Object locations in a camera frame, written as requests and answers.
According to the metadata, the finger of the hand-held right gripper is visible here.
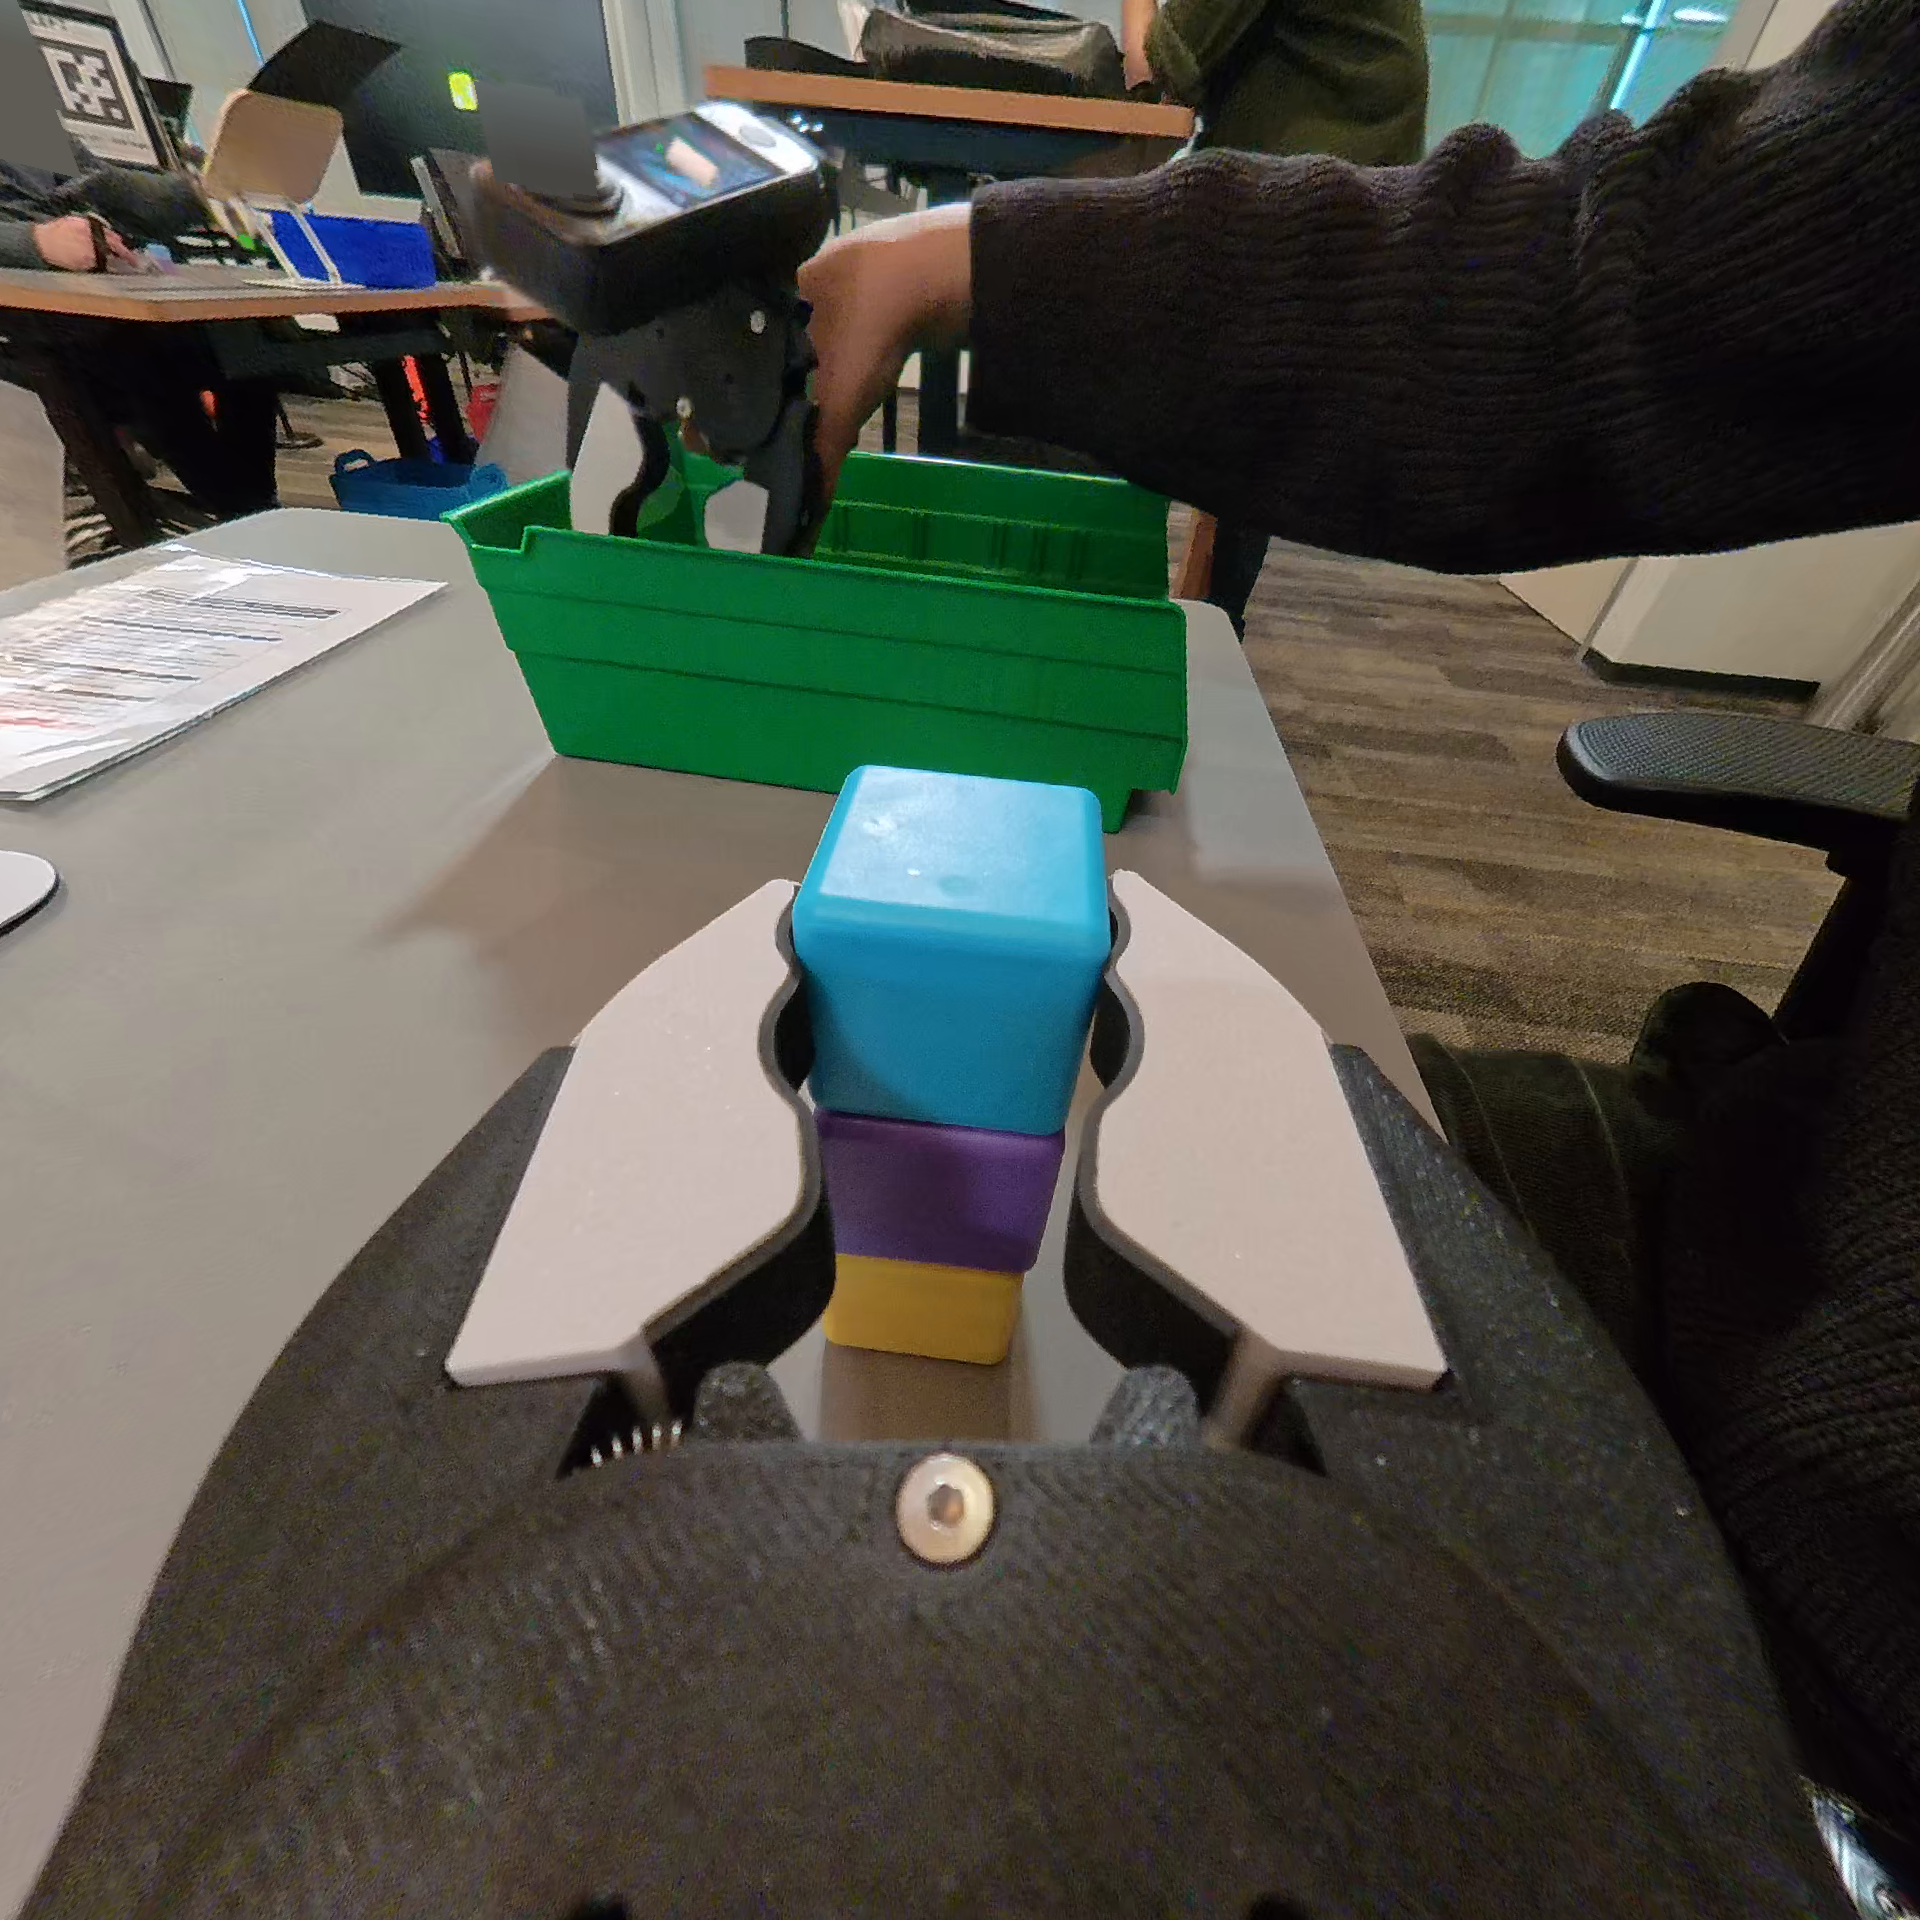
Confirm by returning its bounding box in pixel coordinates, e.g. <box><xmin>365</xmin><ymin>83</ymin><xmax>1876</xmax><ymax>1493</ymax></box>
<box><xmin>569</xmin><ymin>383</ymin><xmax>677</xmax><ymax>541</ymax></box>
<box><xmin>696</xmin><ymin>457</ymin><xmax>782</xmax><ymax>558</ymax></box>

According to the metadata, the black white marker board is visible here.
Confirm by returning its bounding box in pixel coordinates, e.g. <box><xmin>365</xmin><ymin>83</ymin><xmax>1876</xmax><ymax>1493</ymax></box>
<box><xmin>21</xmin><ymin>0</ymin><xmax>168</xmax><ymax>169</ymax></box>

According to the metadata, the purple magnetic cube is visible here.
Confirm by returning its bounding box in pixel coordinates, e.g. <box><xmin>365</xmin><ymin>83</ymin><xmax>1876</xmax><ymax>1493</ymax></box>
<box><xmin>815</xmin><ymin>1111</ymin><xmax>1067</xmax><ymax>1279</ymax></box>

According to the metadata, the long wooden office desk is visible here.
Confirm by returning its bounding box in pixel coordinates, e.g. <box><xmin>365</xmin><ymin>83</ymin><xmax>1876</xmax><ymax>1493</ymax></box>
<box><xmin>0</xmin><ymin>266</ymin><xmax>557</xmax><ymax>543</ymax></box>

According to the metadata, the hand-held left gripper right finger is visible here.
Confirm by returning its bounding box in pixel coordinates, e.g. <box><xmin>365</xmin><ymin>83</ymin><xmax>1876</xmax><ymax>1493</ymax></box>
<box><xmin>1064</xmin><ymin>871</ymin><xmax>1449</xmax><ymax>1451</ymax></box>

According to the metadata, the black monitor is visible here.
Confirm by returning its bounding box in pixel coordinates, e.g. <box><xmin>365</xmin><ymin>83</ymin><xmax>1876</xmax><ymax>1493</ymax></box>
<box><xmin>300</xmin><ymin>0</ymin><xmax>618</xmax><ymax>198</ymax></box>

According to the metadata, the person's black sweater torso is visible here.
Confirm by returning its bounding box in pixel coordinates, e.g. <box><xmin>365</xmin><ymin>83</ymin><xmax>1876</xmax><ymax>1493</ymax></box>
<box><xmin>1642</xmin><ymin>840</ymin><xmax>1920</xmax><ymax>1848</ymax></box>

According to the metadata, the blue magnetic cube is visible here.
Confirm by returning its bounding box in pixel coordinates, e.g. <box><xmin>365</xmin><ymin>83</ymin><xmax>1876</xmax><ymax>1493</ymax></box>
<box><xmin>791</xmin><ymin>764</ymin><xmax>1111</xmax><ymax>1139</ymax></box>

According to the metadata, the blue storage bin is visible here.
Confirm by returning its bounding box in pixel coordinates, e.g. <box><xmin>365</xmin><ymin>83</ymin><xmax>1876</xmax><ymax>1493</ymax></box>
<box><xmin>262</xmin><ymin>210</ymin><xmax>437</xmax><ymax>291</ymax></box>

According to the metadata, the person's black office chair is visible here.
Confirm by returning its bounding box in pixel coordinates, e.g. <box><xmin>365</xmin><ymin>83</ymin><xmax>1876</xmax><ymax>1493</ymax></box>
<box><xmin>1556</xmin><ymin>713</ymin><xmax>1920</xmax><ymax>1053</ymax></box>

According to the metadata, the person's right forearm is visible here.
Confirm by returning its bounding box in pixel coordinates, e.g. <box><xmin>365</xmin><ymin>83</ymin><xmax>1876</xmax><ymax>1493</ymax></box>
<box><xmin>966</xmin><ymin>0</ymin><xmax>1920</xmax><ymax>581</ymax></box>

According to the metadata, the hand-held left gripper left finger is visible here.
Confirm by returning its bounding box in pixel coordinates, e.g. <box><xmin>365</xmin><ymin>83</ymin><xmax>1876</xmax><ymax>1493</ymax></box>
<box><xmin>443</xmin><ymin>876</ymin><xmax>838</xmax><ymax>1442</ymax></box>

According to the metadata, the black bag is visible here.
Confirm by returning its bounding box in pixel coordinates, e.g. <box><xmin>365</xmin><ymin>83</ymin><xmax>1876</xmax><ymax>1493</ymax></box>
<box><xmin>743</xmin><ymin>0</ymin><xmax>1128</xmax><ymax>101</ymax></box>

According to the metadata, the laminated instruction sheet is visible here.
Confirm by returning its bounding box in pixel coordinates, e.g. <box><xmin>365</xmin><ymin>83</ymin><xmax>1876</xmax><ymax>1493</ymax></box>
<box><xmin>0</xmin><ymin>546</ymin><xmax>447</xmax><ymax>802</ymax></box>

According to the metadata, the wooden standing desk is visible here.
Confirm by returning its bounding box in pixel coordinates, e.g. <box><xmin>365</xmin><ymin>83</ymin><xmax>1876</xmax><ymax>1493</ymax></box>
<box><xmin>703</xmin><ymin>65</ymin><xmax>1198</xmax><ymax>453</ymax></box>

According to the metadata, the yellow magnetic cube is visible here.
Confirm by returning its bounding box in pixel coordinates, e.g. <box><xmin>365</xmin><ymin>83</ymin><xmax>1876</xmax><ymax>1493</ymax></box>
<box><xmin>821</xmin><ymin>1252</ymin><xmax>1022</xmax><ymax>1364</ymax></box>

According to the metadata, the person's leg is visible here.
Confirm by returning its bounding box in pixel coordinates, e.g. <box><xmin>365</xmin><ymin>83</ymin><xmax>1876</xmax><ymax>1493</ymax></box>
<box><xmin>1406</xmin><ymin>982</ymin><xmax>1787</xmax><ymax>1352</ymax></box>

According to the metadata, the grey panel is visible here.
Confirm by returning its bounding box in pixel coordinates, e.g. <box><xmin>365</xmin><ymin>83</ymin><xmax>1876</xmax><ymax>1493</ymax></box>
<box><xmin>479</xmin><ymin>345</ymin><xmax>579</xmax><ymax>482</ymax></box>

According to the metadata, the green plastic bin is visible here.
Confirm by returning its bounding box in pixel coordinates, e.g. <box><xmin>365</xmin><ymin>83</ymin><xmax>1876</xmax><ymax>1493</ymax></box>
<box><xmin>443</xmin><ymin>447</ymin><xmax>1189</xmax><ymax>835</ymax></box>

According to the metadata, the blue bag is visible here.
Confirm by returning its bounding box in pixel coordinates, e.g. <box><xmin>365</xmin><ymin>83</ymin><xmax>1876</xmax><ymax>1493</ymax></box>
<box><xmin>329</xmin><ymin>447</ymin><xmax>512</xmax><ymax>521</ymax></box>

